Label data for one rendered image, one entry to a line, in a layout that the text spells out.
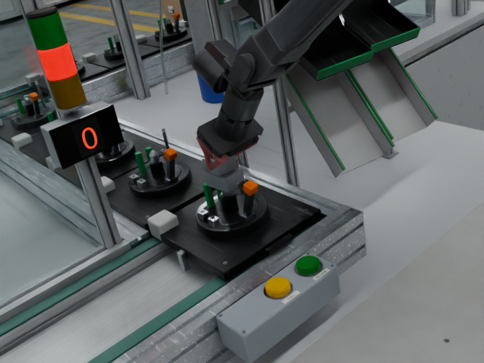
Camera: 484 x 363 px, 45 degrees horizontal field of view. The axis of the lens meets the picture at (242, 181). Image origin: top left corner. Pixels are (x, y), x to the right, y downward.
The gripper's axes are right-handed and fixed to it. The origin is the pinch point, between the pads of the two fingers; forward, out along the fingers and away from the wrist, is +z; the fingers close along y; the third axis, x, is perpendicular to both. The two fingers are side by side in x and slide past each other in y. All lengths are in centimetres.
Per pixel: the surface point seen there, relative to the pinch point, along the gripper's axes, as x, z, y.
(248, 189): 8.6, -2.2, 1.1
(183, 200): -4.2, 18.9, 1.5
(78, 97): -18.4, -8.6, 17.9
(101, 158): -31.5, 36.2, 2.4
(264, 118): -26, 49, -54
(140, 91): -73, 79, -45
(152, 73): -82, 84, -57
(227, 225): 9.1, 7.0, 3.9
